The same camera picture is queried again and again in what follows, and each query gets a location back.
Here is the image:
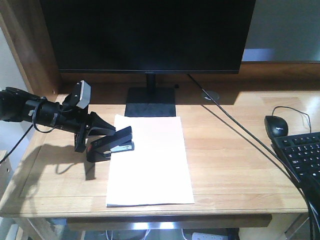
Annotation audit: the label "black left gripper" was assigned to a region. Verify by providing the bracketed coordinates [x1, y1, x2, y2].
[37, 99, 116, 153]

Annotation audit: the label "black stapler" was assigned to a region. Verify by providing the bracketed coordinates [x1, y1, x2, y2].
[86, 126, 135, 163]

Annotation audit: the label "white paper sheets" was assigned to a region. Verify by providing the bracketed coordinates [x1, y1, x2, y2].
[106, 115, 195, 207]

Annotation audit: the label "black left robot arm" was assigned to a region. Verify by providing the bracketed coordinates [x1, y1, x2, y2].
[0, 81, 116, 153]

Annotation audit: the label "wooden desk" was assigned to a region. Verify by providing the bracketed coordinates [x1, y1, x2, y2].
[0, 0, 320, 229]

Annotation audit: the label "black computer monitor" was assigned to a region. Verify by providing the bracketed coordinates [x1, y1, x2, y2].
[40, 0, 256, 117]

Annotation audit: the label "white power strip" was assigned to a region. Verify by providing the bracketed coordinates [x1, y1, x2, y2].
[191, 232, 228, 240]

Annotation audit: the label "black computer mouse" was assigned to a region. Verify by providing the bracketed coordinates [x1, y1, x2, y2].
[264, 105, 313, 139]

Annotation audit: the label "black keyboard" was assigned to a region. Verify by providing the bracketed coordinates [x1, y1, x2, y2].
[271, 131, 320, 188]

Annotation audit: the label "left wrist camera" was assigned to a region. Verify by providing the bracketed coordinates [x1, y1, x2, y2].
[62, 80, 91, 111]

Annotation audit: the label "grey desk cable grommet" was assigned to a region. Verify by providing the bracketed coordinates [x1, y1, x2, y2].
[201, 90, 220, 101]

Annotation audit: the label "black monitor cable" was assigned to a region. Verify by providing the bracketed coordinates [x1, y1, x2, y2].
[187, 73, 320, 240]

